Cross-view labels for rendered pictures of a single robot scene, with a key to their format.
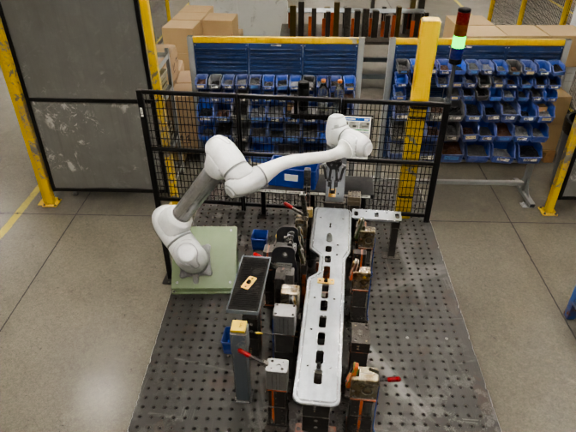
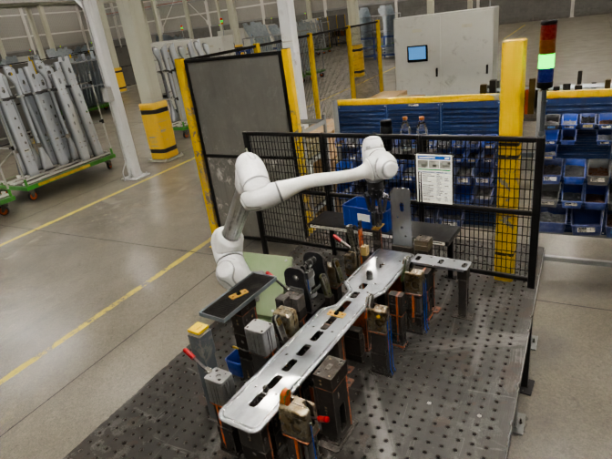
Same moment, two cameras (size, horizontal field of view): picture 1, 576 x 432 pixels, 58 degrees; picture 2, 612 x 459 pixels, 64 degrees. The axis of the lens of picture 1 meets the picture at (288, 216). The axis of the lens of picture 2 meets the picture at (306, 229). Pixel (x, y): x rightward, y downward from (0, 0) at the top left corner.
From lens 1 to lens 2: 117 cm
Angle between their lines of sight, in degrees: 28
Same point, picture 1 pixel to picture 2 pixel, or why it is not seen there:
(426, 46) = (508, 71)
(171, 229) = (219, 247)
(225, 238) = (279, 268)
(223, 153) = (243, 166)
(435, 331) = (470, 404)
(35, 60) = (210, 122)
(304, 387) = (236, 405)
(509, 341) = not seen: outside the picture
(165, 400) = (153, 401)
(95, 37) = (251, 101)
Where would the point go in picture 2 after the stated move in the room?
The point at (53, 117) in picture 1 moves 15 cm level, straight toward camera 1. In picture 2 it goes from (222, 170) to (219, 175)
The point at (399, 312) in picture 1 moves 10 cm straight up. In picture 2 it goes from (436, 374) to (436, 356)
